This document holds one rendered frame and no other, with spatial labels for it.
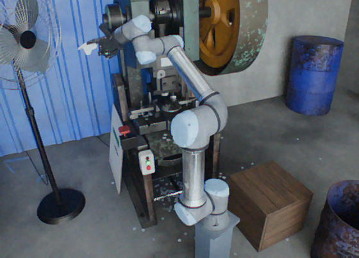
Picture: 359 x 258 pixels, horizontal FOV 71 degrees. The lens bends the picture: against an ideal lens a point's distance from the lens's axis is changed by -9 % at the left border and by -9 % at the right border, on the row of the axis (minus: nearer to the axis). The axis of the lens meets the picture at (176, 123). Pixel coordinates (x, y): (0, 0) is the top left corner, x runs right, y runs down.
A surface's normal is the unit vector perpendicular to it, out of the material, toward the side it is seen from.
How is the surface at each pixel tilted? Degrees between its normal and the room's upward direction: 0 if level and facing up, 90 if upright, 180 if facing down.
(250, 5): 79
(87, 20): 90
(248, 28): 98
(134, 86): 90
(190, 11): 90
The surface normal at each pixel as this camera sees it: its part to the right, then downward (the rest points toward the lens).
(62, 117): 0.37, 0.43
